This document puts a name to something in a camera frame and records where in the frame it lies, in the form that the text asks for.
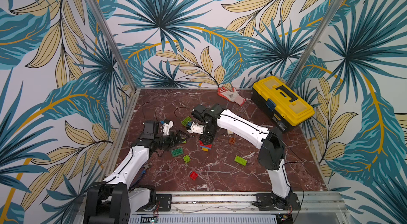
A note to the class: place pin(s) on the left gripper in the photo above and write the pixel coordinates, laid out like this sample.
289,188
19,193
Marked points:
174,143

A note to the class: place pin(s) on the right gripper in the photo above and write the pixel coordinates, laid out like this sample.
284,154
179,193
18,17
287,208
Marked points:
207,135

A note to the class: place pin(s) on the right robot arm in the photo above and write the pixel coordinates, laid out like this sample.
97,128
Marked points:
269,142

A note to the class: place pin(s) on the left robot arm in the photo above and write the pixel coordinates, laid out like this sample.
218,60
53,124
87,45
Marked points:
114,199

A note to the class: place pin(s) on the dark green long brick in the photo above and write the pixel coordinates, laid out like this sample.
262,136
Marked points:
177,152

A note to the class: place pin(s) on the light green long brick far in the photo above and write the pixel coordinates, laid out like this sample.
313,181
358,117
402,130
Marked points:
185,121

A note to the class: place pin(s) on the light green square brick front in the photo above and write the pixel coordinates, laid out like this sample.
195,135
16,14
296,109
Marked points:
186,159

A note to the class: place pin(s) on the small orange brick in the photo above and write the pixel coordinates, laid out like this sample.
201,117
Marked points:
232,141

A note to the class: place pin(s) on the red white work glove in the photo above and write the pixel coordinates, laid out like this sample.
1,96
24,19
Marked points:
231,95

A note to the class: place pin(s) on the small red brick front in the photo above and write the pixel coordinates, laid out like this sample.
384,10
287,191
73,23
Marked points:
193,176

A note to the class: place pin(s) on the light green brick right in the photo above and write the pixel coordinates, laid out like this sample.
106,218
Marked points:
240,160

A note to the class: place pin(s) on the yellow black toolbox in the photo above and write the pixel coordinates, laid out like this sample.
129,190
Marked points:
281,104

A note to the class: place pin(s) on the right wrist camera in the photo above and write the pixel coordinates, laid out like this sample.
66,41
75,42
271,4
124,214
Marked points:
194,128

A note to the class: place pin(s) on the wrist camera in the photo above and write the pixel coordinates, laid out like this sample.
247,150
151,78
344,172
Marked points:
154,129
194,128

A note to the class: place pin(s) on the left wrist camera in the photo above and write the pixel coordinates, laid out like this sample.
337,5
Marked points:
154,129

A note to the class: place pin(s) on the blue handled pliers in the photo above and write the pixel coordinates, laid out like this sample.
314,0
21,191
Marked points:
140,174

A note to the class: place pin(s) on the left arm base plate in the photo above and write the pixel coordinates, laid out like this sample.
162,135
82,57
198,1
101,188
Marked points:
161,202

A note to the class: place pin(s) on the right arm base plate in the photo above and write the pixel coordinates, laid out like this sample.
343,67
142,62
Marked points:
272,202

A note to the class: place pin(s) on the aluminium front rail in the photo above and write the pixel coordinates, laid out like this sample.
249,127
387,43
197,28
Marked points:
228,207

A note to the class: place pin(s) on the left aluminium post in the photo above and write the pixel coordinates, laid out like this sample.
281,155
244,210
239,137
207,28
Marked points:
100,19

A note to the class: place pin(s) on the aluminium post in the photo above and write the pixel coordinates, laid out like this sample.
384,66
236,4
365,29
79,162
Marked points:
330,13
100,19

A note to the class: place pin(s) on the right aluminium post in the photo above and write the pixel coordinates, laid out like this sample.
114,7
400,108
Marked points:
330,13

